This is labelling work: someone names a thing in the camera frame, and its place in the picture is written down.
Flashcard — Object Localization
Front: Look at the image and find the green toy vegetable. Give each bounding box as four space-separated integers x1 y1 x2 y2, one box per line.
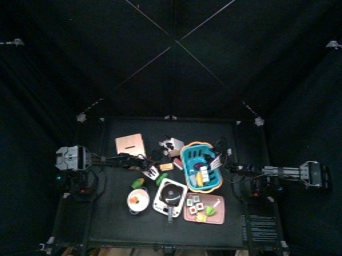
155 172 170 187

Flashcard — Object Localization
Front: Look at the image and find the white text label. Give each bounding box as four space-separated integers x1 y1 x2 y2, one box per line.
246 213 278 247

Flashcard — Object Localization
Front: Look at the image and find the white grey toy stove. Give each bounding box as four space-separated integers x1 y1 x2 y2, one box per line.
151 177 190 219

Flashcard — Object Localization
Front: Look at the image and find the pink tray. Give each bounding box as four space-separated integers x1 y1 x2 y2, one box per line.
182 192 227 226

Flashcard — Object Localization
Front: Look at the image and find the red toy slice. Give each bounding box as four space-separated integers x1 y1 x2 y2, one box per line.
171 156 186 171

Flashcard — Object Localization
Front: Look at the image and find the white black toy figure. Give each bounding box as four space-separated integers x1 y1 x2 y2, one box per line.
158 136 186 158

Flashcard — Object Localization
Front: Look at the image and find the thin diagonal brace cord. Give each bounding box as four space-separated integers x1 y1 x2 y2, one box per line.
123 0 262 119
80 0 236 115

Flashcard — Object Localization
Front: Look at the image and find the yellow green toy corn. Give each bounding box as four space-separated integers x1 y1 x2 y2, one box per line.
130 177 147 190

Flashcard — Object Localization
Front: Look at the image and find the teal basket orange rim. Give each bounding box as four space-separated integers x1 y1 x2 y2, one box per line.
179 140 224 195

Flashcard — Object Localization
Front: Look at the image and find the white toy bottle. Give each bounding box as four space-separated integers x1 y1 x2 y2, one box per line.
199 165 211 183

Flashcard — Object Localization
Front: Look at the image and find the white toy pot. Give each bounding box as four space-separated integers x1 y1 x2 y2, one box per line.
126 187 151 216

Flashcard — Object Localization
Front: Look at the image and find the black round toy pot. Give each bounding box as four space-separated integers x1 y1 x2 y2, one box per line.
150 147 170 165

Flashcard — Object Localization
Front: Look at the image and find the toy frying pan grey handle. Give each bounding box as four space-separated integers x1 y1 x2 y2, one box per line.
158 183 186 224

